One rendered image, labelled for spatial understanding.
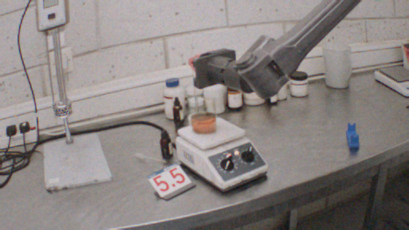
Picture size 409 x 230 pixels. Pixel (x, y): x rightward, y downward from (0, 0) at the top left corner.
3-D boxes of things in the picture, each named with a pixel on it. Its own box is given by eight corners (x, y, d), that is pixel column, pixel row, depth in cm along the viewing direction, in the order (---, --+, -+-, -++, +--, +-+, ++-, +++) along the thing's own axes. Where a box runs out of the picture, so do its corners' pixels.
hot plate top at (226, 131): (247, 134, 112) (247, 131, 112) (203, 150, 106) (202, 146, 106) (218, 120, 122) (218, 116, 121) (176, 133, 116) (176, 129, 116)
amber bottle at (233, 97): (226, 106, 152) (224, 73, 148) (240, 104, 153) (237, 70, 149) (229, 111, 148) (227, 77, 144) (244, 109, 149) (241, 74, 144)
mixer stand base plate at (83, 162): (113, 180, 112) (112, 176, 111) (45, 191, 106) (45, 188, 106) (97, 135, 138) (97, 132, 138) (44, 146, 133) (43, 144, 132)
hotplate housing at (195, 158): (269, 174, 109) (269, 144, 106) (223, 194, 103) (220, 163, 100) (216, 144, 127) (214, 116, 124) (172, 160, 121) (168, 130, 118)
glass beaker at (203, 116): (190, 128, 117) (186, 94, 114) (216, 125, 117) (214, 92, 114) (191, 140, 110) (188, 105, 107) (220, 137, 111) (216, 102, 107)
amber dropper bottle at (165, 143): (162, 157, 122) (159, 132, 120) (160, 152, 125) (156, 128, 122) (174, 155, 123) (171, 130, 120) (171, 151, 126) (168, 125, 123)
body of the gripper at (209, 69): (190, 57, 97) (212, 64, 92) (229, 48, 103) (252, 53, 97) (193, 88, 100) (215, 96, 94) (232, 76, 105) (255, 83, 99)
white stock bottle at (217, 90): (222, 106, 152) (220, 73, 148) (227, 113, 147) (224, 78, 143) (203, 109, 151) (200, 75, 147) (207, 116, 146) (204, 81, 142)
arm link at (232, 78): (237, 80, 88) (252, 101, 92) (260, 55, 90) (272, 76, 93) (215, 73, 94) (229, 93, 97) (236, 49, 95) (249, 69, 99)
